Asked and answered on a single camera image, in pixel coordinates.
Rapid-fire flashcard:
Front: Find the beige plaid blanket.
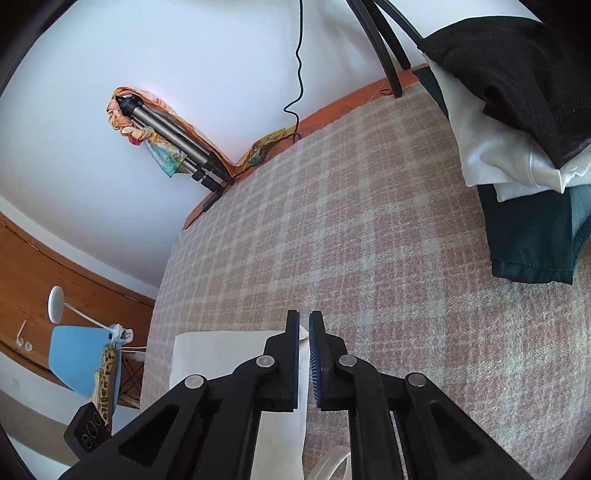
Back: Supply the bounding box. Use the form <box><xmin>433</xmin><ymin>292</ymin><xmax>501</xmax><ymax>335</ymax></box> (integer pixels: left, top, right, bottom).
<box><xmin>139</xmin><ymin>80</ymin><xmax>591</xmax><ymax>480</ymax></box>

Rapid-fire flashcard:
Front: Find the white clip lamp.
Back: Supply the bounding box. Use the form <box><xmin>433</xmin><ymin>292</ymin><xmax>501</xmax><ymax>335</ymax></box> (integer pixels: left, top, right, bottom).
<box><xmin>48</xmin><ymin>286</ymin><xmax>136</xmax><ymax>344</ymax></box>

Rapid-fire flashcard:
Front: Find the white lamp cable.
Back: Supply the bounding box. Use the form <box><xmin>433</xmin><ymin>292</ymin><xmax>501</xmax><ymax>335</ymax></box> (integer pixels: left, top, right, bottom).
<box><xmin>119</xmin><ymin>344</ymin><xmax>148</xmax><ymax>365</ymax></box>

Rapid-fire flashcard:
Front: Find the folded black garment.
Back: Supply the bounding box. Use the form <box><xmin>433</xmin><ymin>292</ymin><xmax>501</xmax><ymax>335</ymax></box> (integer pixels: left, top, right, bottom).
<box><xmin>418</xmin><ymin>16</ymin><xmax>591</xmax><ymax>169</ymax></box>

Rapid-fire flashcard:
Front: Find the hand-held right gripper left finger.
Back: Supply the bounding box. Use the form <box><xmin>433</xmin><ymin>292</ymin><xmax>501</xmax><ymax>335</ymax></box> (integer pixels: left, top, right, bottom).
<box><xmin>59</xmin><ymin>310</ymin><xmax>299</xmax><ymax>480</ymax></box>

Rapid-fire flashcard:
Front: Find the folded white garment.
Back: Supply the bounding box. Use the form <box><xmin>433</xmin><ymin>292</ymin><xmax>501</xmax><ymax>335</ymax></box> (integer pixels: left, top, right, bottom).
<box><xmin>425</xmin><ymin>55</ymin><xmax>591</xmax><ymax>202</ymax></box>

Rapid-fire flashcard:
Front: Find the white tank top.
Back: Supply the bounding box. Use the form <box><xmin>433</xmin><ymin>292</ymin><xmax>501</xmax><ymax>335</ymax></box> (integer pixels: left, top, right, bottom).
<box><xmin>170</xmin><ymin>323</ymin><xmax>352</xmax><ymax>480</ymax></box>

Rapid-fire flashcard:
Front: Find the folded grey tripod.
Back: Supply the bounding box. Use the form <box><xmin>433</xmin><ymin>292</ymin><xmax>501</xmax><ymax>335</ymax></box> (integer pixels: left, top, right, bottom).
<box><xmin>115</xmin><ymin>95</ymin><xmax>235</xmax><ymax>191</ymax></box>

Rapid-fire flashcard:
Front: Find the brown wooden door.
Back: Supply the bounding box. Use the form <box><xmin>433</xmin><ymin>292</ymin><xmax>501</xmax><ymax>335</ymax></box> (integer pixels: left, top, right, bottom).
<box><xmin>0</xmin><ymin>198</ymin><xmax>156</xmax><ymax>409</ymax></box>

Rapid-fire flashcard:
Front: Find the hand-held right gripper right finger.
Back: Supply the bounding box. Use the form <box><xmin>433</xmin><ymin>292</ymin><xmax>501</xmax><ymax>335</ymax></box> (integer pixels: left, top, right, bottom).
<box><xmin>309</xmin><ymin>311</ymin><xmax>533</xmax><ymax>480</ymax></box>

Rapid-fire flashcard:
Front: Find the black ring light tripod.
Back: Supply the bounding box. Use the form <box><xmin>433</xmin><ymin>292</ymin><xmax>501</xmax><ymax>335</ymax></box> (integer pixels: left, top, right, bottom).
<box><xmin>346</xmin><ymin>0</ymin><xmax>428</xmax><ymax>99</ymax></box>

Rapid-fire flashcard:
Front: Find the black ring light cable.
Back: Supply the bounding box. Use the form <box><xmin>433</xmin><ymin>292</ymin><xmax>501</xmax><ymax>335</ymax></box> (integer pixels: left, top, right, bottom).
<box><xmin>283</xmin><ymin>0</ymin><xmax>306</xmax><ymax>139</ymax></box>

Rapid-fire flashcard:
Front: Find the orange mattress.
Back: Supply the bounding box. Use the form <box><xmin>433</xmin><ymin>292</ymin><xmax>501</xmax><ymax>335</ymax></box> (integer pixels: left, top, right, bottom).
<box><xmin>184</xmin><ymin>64</ymin><xmax>432</xmax><ymax>230</ymax></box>

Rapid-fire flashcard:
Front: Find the light blue chair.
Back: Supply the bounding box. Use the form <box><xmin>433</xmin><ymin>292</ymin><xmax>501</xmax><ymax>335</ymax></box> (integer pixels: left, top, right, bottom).
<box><xmin>48</xmin><ymin>325</ymin><xmax>124</xmax><ymax>403</ymax></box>

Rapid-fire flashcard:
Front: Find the colourful scarf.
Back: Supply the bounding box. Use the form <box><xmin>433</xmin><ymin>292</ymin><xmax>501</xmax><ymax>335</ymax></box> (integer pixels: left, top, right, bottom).
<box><xmin>107</xmin><ymin>84</ymin><xmax>297</xmax><ymax>182</ymax></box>

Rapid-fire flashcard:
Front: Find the leopard print cloth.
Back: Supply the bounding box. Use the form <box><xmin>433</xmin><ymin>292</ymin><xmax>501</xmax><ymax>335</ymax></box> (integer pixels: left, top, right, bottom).
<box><xmin>90</xmin><ymin>345</ymin><xmax>117</xmax><ymax>432</ymax></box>

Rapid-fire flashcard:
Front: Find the folded dark green garment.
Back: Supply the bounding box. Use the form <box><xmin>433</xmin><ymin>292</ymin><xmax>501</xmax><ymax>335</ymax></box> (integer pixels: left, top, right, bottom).
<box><xmin>418</xmin><ymin>69</ymin><xmax>591</xmax><ymax>283</ymax></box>

